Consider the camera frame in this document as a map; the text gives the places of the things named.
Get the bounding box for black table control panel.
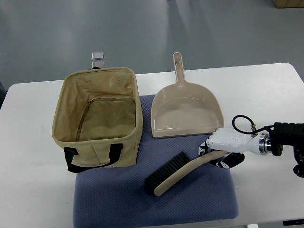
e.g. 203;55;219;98
283;219;304;226

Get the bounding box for beige hand broom black bristles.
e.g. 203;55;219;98
144;151;229;197

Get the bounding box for beige plastic dustpan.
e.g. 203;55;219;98
151;52;224;138

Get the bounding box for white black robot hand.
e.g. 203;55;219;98
199;128;271;169

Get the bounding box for cardboard box corner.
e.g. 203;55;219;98
273;0;304;8

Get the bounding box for lower silver floor plate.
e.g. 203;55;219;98
92;60;104;69

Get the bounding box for yellow fabric bag black handles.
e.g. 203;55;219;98
52;67;143;173

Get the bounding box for blue textured cushion mat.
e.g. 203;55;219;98
73;95;238;228

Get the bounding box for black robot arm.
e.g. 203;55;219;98
232;114;304;178

